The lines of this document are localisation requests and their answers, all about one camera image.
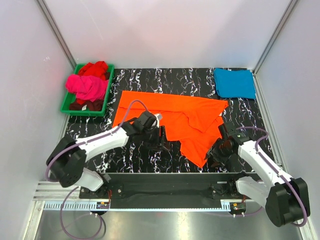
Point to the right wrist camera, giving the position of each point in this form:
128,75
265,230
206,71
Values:
229,131

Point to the left connector box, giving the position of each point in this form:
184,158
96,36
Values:
103,205

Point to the green plastic bin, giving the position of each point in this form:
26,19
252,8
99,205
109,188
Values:
70,98

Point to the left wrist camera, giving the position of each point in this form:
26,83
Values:
147,120

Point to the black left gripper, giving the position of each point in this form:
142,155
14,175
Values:
157,145

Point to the dark maroon t shirt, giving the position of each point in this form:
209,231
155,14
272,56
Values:
81,105

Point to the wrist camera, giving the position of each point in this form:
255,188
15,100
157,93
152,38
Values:
147,120
229,131

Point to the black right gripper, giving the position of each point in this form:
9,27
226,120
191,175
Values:
220,160

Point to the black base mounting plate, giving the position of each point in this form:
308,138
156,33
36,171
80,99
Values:
166,191

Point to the connector box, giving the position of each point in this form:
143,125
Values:
103,205
238,206

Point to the pink t shirt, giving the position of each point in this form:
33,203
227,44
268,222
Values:
87,88

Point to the folded blue t shirt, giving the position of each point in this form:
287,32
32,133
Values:
234,83

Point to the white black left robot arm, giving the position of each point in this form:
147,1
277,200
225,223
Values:
67,161

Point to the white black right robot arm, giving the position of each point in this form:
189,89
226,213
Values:
284,198

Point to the orange t shirt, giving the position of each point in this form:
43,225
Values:
191,120

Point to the aluminium frame rail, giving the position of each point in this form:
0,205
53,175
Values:
49,191

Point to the right connector box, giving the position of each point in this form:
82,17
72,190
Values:
238,206

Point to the red t shirt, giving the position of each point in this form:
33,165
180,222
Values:
97,69

